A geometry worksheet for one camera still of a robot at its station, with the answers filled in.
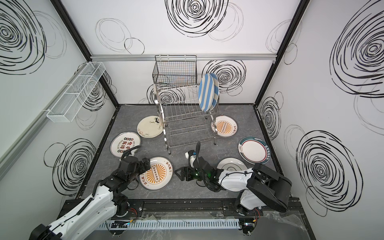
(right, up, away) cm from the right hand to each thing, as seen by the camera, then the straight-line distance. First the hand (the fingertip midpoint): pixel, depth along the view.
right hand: (177, 174), depth 78 cm
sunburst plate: (-11, -2, +6) cm, 13 cm away
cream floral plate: (-23, +24, +28) cm, 43 cm away
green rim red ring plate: (+48, +9, +16) cm, 51 cm away
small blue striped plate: (+15, +44, 0) cm, 47 cm away
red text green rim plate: (-38, +14, +21) cm, 45 cm away
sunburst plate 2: (+32, +24, +28) cm, 49 cm away
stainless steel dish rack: (+4, +28, -6) cm, 29 cm away
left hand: (-19, +4, +7) cm, 21 cm away
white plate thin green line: (+32, +3, +10) cm, 34 cm away
